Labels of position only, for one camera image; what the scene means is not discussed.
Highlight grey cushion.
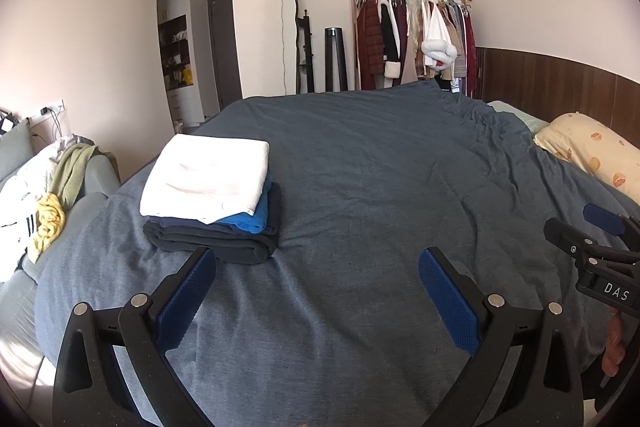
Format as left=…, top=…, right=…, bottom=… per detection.
left=0, top=124, right=36, bottom=188

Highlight black coat stand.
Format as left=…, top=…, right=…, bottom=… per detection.
left=295, top=9, right=316, bottom=95

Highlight grey sofa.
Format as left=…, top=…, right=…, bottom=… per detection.
left=0, top=122, right=121, bottom=388

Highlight beige coat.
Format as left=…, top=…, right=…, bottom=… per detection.
left=400, top=0, right=426, bottom=85

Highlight wall power outlet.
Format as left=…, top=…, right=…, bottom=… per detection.
left=27, top=99, right=66, bottom=122

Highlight person's right hand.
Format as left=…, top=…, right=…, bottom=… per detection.
left=600, top=307, right=632, bottom=378

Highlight blue-grey duvet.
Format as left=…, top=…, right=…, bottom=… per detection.
left=34, top=79, right=640, bottom=427

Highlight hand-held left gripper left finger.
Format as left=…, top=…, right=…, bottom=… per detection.
left=52, top=246, right=218, bottom=427

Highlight black tower fan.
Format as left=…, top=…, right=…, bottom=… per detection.
left=324, top=27, right=350, bottom=94

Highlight red quilted coat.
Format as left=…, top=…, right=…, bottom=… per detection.
left=356, top=0, right=386, bottom=90

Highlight dark navy folded garment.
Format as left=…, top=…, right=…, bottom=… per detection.
left=143, top=182, right=282, bottom=265

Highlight light green pillow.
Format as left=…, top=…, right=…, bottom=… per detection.
left=487, top=100, right=548, bottom=132

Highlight cream pants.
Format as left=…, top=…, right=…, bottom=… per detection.
left=139, top=134, right=271, bottom=225

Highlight white garment with black stripes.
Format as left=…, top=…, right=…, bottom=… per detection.
left=0, top=142, right=61, bottom=283

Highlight dark door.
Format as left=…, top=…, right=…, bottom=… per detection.
left=207, top=0, right=243, bottom=112

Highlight green knit garment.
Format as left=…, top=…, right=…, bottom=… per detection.
left=47, top=143, right=101, bottom=212

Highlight orange print pillow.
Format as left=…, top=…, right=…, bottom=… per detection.
left=532, top=112, right=640, bottom=202

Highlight blue folded garment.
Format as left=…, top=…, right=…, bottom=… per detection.
left=215, top=172, right=275, bottom=235

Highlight dark red garment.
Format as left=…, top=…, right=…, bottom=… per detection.
left=462, top=4, right=477, bottom=95

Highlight arched shelf alcove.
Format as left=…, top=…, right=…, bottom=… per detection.
left=156, top=0, right=196, bottom=128

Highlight black coat with white trim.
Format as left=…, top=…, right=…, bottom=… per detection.
left=379, top=0, right=405, bottom=80

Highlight wavy standing mirror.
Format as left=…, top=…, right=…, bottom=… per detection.
left=280, top=0, right=301, bottom=96

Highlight dark wood headboard panel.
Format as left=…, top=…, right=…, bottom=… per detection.
left=474, top=46, right=640, bottom=128

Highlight yellow crumpled garment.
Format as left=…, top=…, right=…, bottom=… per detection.
left=26, top=192, right=67, bottom=264

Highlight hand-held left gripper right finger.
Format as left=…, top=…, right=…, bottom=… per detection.
left=417, top=247, right=583, bottom=427

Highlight white hooded sweater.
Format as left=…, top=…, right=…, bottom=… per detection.
left=421, top=2, right=458, bottom=68

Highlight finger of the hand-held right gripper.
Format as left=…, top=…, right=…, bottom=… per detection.
left=543, top=217, right=601, bottom=265
left=582, top=203, right=632, bottom=238

